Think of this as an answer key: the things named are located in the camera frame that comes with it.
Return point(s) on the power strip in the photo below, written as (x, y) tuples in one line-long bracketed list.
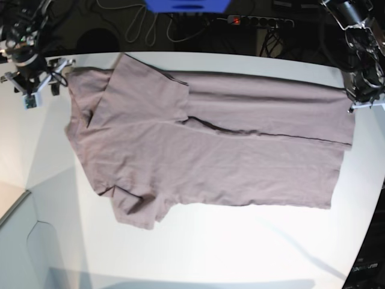
[(260, 22)]

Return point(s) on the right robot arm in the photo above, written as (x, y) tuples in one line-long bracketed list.
[(27, 33)]

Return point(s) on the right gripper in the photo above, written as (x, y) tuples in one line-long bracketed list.
[(33, 76)]

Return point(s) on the mauve t-shirt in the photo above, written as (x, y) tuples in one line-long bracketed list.
[(149, 139)]

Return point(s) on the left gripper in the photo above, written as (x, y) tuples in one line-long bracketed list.
[(374, 102)]

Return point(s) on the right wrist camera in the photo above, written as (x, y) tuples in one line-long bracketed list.
[(31, 101)]

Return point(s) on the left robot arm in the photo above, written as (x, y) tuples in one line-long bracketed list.
[(365, 38)]

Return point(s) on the blue box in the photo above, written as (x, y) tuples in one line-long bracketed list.
[(187, 6)]

